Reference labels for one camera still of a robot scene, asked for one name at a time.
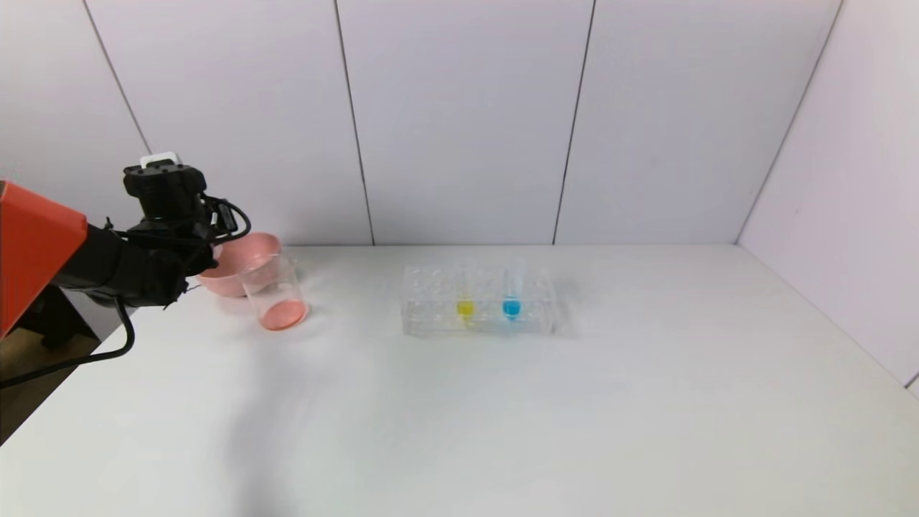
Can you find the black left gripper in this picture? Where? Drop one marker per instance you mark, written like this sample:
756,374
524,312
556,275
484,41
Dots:
169,194

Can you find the test tube with yellow pigment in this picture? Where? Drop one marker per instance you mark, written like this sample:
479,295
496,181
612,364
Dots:
465,309

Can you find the clear glass beaker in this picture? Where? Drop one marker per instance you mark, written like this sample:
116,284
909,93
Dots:
283,314

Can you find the clear plastic test tube rack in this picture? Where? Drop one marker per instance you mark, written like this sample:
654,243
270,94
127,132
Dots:
431,319

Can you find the test tube with blue pigment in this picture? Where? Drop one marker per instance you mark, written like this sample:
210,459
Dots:
511,309

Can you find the pink bowl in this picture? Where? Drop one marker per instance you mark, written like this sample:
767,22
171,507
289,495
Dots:
248,258

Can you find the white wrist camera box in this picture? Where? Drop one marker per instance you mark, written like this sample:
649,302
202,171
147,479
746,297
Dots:
159,159

